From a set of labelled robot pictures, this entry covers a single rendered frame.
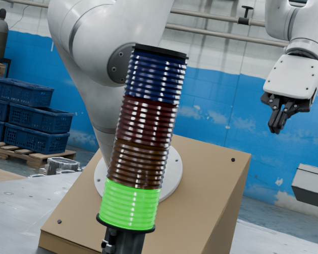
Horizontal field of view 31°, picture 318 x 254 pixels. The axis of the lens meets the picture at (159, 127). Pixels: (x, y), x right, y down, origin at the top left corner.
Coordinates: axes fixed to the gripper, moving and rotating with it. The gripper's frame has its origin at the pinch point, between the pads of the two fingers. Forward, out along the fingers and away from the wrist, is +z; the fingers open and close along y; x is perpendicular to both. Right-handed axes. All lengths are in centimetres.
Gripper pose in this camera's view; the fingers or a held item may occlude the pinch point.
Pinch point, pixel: (276, 122)
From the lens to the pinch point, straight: 118.0
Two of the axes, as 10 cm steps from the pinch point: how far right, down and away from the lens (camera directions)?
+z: -4.2, 8.4, -3.3
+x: 3.5, 4.9, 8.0
